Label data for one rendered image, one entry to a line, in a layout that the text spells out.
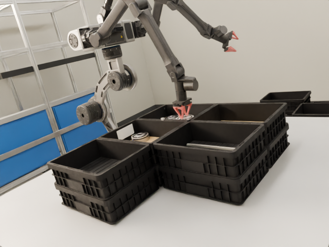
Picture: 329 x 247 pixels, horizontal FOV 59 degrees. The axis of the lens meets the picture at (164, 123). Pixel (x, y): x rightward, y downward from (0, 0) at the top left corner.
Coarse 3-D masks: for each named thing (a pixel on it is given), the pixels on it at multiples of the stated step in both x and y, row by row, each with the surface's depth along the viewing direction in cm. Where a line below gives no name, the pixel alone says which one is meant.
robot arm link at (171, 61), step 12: (132, 12) 140; (144, 12) 140; (144, 24) 144; (156, 24) 144; (156, 36) 144; (156, 48) 147; (168, 48) 146; (168, 60) 146; (168, 72) 150; (180, 72) 148
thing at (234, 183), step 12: (264, 156) 123; (168, 168) 126; (252, 168) 114; (264, 168) 126; (168, 180) 130; (180, 180) 125; (192, 180) 121; (204, 180) 116; (216, 180) 111; (228, 180) 107; (240, 180) 106; (252, 180) 117; (192, 192) 122; (204, 192) 118; (216, 192) 115; (228, 192) 110; (240, 192) 108; (240, 204) 108
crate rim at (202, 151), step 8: (248, 136) 113; (256, 136) 116; (160, 144) 125; (240, 144) 108; (248, 144) 110; (184, 152) 116; (192, 152) 114; (200, 152) 111; (208, 152) 109; (216, 152) 106; (224, 152) 104; (232, 152) 102; (240, 152) 105
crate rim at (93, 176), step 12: (84, 144) 147; (132, 144) 133; (144, 144) 129; (60, 156) 137; (132, 156) 119; (48, 168) 132; (60, 168) 124; (72, 168) 119; (108, 168) 112; (120, 168) 114; (96, 180) 108
